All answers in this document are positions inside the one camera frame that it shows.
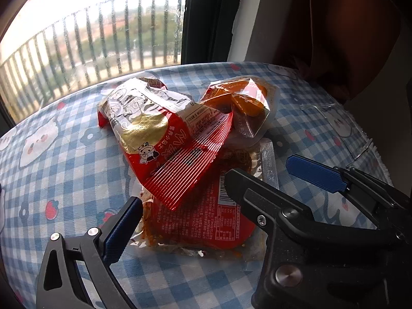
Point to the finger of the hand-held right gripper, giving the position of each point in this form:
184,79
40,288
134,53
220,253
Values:
267,196
317,173

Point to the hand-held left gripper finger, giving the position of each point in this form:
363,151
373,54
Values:
124,228

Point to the red snack packet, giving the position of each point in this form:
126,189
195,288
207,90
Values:
199,219

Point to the clear orange snack packet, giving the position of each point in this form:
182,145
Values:
244,103

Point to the red white cartoon snack bag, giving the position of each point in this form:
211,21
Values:
154,128

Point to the blue checked tablecloth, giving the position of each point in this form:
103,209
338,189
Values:
64,173

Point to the dark brown curtain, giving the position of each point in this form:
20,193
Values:
338,38

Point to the metal balcony railing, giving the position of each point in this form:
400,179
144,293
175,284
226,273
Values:
177,22

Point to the black window frame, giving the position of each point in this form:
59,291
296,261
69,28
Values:
199,16

